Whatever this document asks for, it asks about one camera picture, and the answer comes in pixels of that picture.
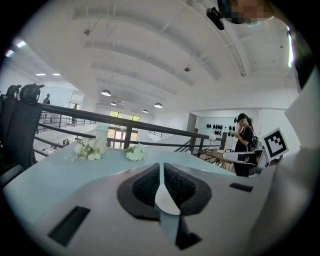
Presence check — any tall white tumbler green lid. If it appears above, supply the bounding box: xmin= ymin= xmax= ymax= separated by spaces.
xmin=95 ymin=124 xmax=110 ymax=155

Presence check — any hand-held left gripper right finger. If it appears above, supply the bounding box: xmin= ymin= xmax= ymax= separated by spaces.
xmin=163 ymin=162 xmax=261 ymax=251

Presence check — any white round plate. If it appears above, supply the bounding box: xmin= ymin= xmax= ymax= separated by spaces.
xmin=154 ymin=183 xmax=181 ymax=216

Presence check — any white flower bouquet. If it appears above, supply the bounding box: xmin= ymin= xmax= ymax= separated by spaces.
xmin=124 ymin=144 xmax=146 ymax=162
xmin=64 ymin=138 xmax=102 ymax=162

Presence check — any white globe lamp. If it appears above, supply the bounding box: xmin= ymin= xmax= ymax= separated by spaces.
xmin=208 ymin=131 xmax=218 ymax=149

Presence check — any grey open door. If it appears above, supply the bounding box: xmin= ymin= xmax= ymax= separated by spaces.
xmin=186 ymin=112 xmax=198 ymax=136

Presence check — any group of ceiling panel lights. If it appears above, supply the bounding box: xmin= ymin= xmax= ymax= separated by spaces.
xmin=4 ymin=41 xmax=61 ymax=77

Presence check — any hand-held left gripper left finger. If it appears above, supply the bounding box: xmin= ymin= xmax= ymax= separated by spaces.
xmin=34 ymin=163 xmax=176 ymax=256

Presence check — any black mesh office chair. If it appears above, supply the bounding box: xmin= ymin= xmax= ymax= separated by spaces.
xmin=0 ymin=84 xmax=23 ymax=151
xmin=0 ymin=83 xmax=45 ymax=189

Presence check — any ceiling tube light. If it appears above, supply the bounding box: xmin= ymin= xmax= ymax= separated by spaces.
xmin=286 ymin=26 xmax=295 ymax=68

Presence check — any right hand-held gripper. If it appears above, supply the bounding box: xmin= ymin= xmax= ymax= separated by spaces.
xmin=222 ymin=127 xmax=290 ymax=177

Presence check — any black head-mounted camera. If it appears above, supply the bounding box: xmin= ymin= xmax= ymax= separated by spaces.
xmin=206 ymin=6 xmax=226 ymax=31

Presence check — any group of black wall-hung objects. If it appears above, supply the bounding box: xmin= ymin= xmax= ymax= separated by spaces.
xmin=206 ymin=123 xmax=236 ymax=131

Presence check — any brown wooden side table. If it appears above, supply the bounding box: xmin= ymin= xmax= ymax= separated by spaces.
xmin=198 ymin=148 xmax=237 ymax=172

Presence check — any black-framed window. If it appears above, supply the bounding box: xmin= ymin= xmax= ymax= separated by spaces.
xmin=109 ymin=110 xmax=142 ymax=150

